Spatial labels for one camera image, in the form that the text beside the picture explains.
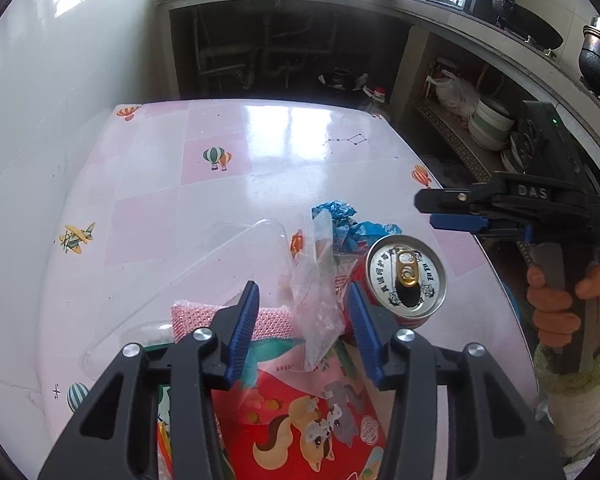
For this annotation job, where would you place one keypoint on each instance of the white plastic bag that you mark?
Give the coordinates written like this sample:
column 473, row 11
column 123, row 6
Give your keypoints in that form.
column 455, row 92

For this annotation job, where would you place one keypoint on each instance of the pink sponge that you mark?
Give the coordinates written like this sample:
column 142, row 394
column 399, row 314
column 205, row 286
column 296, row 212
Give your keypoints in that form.
column 275, row 322

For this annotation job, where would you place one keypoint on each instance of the red cartoon snack packet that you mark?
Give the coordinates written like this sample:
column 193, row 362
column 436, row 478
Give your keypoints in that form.
column 280, row 410

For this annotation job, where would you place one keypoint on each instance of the patterned shelf board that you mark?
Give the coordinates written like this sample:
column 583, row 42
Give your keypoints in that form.
column 450, row 135

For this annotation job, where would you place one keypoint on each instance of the red drink can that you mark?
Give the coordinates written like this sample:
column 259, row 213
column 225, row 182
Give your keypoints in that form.
column 407, row 272

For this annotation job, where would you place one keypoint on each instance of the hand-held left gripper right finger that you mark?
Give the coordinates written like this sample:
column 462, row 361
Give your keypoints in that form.
column 362, row 335

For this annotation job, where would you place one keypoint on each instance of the black cooking pot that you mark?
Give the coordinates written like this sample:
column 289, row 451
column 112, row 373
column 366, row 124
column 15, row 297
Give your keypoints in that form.
column 597, row 60

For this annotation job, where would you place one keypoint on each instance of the person's right hand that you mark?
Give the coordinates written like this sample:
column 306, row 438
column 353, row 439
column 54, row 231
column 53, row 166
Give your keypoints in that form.
column 555, row 315

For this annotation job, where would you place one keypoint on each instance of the oil bottle red cap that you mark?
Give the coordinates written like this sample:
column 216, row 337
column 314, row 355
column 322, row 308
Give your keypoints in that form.
column 375, row 102

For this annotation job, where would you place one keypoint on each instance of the metal water pipes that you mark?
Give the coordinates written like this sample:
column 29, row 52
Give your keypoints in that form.
column 260, row 55

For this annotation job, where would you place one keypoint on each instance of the clear plastic cup green print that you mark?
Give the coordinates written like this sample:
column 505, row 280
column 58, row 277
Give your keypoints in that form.
column 205, row 270

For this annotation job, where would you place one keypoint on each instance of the stack of white bowls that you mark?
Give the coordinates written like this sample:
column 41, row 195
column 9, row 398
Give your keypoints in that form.
column 490, row 122

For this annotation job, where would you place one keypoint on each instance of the clear plastic bag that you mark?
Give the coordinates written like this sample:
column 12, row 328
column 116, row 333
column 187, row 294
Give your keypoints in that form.
column 315, row 300

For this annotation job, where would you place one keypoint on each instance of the person's right forearm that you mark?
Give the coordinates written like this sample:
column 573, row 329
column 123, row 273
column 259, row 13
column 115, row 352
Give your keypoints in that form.
column 580, row 410

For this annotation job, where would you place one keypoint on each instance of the black wok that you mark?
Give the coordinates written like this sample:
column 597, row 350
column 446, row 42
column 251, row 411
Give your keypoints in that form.
column 535, row 30

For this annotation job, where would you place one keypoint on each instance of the blue wrapper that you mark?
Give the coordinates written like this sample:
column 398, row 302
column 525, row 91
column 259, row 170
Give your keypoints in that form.
column 352, row 230

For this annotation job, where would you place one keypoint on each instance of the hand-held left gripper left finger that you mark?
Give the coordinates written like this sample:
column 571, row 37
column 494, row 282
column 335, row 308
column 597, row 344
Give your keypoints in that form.
column 242, row 330

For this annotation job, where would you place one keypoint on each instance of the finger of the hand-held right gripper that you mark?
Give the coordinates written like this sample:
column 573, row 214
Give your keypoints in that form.
column 455, row 222
column 445, row 200

